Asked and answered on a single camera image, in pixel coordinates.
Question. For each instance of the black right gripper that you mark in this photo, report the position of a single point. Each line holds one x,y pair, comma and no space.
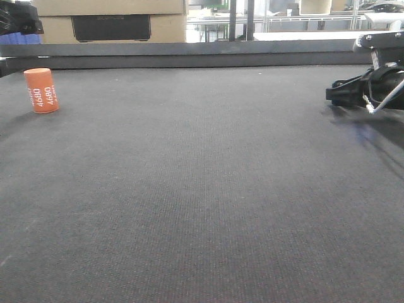
370,88

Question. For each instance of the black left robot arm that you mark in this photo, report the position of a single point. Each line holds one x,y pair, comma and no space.
20,17

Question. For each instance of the orange cylindrical capacitor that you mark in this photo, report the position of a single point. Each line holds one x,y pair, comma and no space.
41,90

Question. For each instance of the white background workbench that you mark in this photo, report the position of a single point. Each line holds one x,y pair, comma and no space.
317,35

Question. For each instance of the lower cardboard box black label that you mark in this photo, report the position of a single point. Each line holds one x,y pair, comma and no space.
109,29

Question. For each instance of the upper cardboard box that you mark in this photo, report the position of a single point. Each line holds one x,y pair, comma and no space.
103,7

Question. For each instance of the blue plastic crate background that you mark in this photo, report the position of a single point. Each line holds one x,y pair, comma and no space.
20,39

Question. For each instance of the dark table edge rail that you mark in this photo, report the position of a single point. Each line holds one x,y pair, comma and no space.
180,55

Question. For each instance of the black vertical post right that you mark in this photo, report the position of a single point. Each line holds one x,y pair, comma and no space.
250,20

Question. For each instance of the black vertical post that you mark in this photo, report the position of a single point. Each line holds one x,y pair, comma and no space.
232,20
250,20

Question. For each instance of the black vertical post left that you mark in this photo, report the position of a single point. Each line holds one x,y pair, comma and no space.
232,20

